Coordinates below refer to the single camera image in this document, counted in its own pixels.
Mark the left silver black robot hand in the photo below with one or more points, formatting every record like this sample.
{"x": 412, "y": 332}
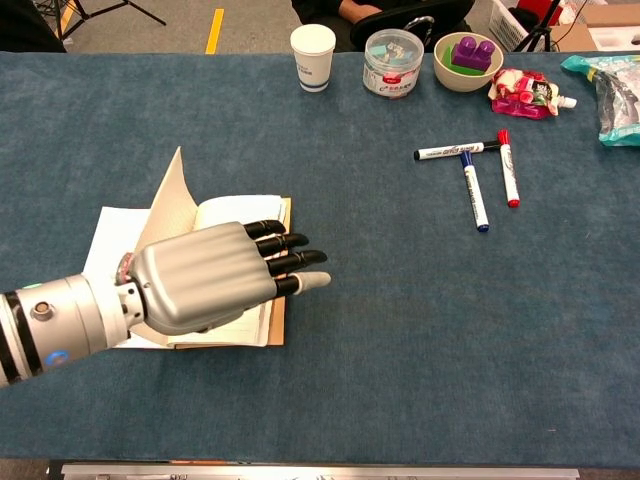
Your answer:
{"x": 200, "y": 275}

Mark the kraft cover spiral notebook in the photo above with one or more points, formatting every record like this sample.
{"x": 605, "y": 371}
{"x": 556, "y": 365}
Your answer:
{"x": 225, "y": 210}

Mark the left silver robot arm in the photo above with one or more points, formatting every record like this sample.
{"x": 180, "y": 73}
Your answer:
{"x": 65, "y": 320}

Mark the blue felt table cloth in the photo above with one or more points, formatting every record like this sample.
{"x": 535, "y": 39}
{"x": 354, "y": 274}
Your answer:
{"x": 400, "y": 325}

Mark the white paper cup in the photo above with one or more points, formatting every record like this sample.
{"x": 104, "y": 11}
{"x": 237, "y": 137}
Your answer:
{"x": 312, "y": 60}

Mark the yellow floor tape strip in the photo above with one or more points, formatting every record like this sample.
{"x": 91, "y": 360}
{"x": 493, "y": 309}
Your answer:
{"x": 215, "y": 30}

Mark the black tripod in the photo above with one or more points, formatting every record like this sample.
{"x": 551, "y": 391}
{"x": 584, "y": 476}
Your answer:
{"x": 140, "y": 9}
{"x": 537, "y": 30}

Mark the black whiteboard marker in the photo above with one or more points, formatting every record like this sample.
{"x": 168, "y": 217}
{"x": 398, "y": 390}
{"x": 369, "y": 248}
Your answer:
{"x": 450, "y": 151}

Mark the clear plastic jar of clips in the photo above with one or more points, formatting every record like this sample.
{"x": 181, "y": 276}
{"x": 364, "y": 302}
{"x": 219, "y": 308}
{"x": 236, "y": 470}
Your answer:
{"x": 392, "y": 70}

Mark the blue whiteboard marker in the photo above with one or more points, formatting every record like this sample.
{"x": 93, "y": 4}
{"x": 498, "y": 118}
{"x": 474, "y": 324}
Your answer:
{"x": 475, "y": 195}

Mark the seated person in black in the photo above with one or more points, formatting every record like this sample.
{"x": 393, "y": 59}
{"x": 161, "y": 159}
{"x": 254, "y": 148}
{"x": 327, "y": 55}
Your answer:
{"x": 315, "y": 10}

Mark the standing person in black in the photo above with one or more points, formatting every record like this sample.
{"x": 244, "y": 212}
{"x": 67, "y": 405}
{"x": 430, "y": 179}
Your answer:
{"x": 22, "y": 25}

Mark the red whiteboard marker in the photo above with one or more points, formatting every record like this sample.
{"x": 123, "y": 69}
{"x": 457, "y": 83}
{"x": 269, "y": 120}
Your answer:
{"x": 509, "y": 170}

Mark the green toy brick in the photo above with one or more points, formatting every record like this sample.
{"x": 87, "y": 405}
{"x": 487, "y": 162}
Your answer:
{"x": 446, "y": 60}

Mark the beige bowl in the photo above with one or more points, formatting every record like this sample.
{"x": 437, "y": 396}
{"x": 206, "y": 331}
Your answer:
{"x": 465, "y": 82}

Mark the purple toy brick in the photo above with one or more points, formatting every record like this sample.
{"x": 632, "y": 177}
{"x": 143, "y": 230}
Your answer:
{"x": 472, "y": 54}

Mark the pink white snack pouch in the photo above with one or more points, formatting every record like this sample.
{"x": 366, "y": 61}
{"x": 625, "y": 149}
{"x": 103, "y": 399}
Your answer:
{"x": 520, "y": 95}

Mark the white plastic basket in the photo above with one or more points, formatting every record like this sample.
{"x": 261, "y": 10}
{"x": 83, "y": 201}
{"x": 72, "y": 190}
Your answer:
{"x": 505, "y": 22}

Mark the red bag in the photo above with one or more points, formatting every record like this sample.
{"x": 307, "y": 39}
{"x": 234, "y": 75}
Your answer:
{"x": 530, "y": 5}

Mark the cardboard box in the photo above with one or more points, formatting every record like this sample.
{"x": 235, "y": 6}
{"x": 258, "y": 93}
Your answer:
{"x": 575, "y": 35}

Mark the teal plastic bag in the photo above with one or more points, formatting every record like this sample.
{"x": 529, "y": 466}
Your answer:
{"x": 617, "y": 100}

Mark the aluminium table edge rail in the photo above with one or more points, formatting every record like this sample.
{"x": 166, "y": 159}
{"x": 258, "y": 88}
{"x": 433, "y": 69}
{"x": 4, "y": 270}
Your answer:
{"x": 320, "y": 472}

